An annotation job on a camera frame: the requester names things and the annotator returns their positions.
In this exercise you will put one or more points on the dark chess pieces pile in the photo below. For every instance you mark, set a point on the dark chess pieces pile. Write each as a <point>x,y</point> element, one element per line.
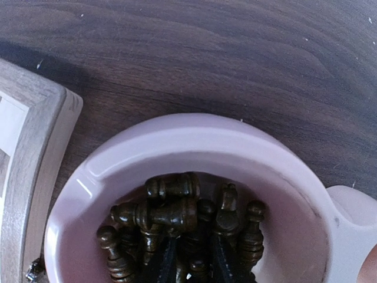
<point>174,208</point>

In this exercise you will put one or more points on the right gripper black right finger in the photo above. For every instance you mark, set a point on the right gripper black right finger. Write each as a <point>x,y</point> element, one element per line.
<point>223,261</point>

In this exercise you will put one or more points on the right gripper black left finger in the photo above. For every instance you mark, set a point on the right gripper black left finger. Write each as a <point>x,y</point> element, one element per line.
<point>162,265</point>

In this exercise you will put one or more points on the pink plastic double bowl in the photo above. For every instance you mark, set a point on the pink plastic double bowl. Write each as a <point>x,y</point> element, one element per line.
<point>208,195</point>

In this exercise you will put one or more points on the wooden chess board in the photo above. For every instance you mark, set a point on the wooden chess board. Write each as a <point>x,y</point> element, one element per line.
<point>37,120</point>

